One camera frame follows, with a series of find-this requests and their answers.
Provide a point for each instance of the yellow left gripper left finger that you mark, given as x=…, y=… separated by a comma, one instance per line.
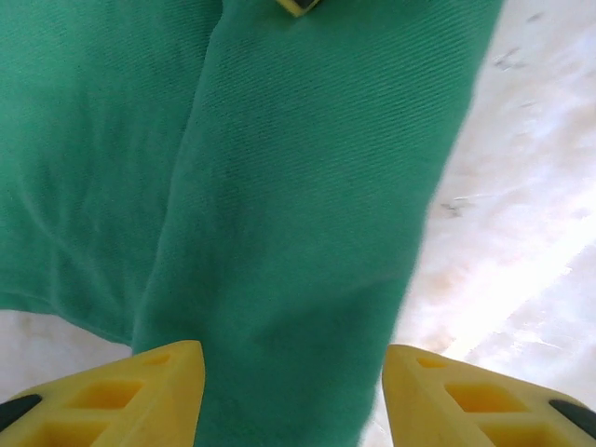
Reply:
x=116, y=400

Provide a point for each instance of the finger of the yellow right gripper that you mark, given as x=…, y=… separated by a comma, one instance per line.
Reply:
x=293, y=4

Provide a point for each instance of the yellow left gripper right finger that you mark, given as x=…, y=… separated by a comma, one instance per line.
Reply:
x=479, y=410

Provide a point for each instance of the green long pants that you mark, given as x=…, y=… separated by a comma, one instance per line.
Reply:
x=261, y=186

